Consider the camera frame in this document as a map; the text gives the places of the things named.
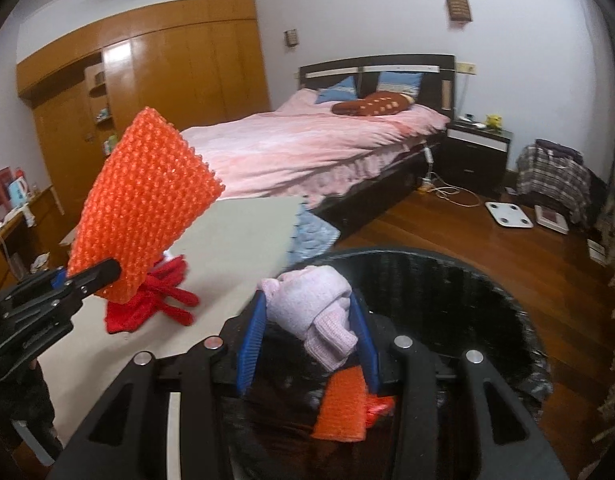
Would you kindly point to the brown spotted pillow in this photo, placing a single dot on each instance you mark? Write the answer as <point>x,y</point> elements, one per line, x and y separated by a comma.
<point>372,105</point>

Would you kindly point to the bed with pink blanket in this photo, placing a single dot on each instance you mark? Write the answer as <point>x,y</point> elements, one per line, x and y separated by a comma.
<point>327,63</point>

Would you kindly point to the orange cloth in basket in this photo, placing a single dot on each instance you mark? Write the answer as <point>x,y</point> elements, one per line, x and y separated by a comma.
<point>340,405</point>

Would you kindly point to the dark nightstand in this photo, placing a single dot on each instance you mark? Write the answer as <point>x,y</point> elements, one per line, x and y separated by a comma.
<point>475,165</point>

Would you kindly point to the white bathroom scale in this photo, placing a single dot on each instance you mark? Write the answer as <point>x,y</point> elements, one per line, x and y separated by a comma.
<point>508,216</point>

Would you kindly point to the red knit glove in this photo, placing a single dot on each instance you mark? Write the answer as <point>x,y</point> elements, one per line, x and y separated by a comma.
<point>152,300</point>

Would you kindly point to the light blue quilted mat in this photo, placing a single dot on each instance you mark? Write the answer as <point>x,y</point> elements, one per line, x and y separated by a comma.
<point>312,232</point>

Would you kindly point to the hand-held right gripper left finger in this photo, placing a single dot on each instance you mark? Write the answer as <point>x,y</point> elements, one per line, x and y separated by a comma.
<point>252,347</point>

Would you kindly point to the black bin with garbage bag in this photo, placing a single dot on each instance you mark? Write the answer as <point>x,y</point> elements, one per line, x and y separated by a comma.
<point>462,300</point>

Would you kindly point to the red plastic wrapper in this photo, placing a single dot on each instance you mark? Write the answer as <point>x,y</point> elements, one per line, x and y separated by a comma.
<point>380,410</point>

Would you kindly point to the large wooden wall lamp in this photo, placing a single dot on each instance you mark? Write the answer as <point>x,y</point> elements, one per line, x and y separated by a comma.
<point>459,7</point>

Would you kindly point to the wall outlet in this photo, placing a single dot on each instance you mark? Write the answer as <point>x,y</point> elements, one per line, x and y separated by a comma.
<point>466,67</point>

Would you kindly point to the pink and white scale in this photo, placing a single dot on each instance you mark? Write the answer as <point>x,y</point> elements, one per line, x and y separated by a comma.
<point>551,219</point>

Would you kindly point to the dark bag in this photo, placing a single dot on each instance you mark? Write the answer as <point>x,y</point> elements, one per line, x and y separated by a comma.
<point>560,149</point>

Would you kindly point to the wooden desk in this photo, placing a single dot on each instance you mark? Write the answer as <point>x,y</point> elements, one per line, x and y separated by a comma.
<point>12,255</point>

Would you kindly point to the pale pink knit sock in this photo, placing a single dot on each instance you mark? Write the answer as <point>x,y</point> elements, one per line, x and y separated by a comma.
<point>307,300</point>

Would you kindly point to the blue pillow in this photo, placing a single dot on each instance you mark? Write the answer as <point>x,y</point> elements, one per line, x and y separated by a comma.
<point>340,91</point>
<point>400,82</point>

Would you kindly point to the plaid cloth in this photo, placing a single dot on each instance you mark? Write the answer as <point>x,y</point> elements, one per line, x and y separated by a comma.
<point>552,177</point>

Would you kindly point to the wooden wardrobe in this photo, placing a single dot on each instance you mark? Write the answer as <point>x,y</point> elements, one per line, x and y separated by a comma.
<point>187,70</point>

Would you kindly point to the yellow plush toy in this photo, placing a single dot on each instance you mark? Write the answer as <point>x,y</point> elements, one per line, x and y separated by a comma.
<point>494,121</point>

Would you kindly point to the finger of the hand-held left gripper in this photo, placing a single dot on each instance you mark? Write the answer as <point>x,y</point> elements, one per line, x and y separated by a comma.
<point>60,278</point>
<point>99,272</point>

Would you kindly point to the small white device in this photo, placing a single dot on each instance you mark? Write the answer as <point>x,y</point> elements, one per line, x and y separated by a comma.
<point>470,121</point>

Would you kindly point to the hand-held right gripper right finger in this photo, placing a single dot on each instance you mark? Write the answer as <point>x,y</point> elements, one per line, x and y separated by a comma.
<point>366,352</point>

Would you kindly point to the white power strip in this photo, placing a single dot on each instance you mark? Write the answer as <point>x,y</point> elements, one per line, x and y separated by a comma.
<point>429,155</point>

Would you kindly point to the small wooden wall lamp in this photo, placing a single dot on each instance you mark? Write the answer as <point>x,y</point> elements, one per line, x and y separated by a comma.
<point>291,38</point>

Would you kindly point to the dark patterned curtain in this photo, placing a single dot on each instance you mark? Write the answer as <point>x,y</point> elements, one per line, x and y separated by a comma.
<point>612,240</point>

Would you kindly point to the pink blanket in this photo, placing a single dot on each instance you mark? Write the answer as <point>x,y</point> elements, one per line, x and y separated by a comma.
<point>297,145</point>

